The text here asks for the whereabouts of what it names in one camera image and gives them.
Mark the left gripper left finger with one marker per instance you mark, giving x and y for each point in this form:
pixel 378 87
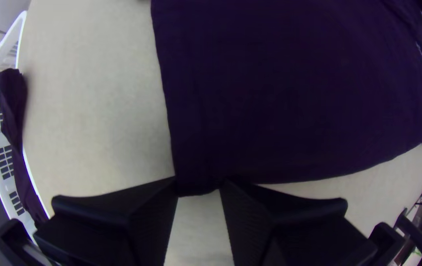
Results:
pixel 114 229

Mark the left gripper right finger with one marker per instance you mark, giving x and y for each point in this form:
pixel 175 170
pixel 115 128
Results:
pixel 288 232

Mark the dark t-shirt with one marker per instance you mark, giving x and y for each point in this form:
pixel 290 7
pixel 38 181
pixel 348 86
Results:
pixel 288 92

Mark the dark garment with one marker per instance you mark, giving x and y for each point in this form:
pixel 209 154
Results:
pixel 11 103

